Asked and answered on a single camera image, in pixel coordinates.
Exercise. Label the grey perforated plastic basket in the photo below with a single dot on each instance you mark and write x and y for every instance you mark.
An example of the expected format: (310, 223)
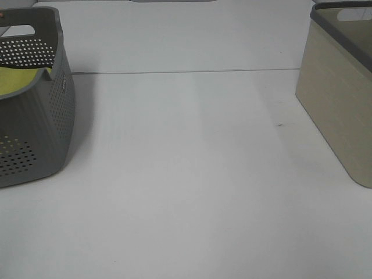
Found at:
(36, 126)

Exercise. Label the beige bin with grey rim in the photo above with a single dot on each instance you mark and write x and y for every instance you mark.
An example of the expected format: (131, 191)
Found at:
(334, 83)

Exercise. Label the yellow-green towel in basket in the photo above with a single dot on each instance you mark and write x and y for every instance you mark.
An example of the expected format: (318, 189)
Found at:
(17, 81)

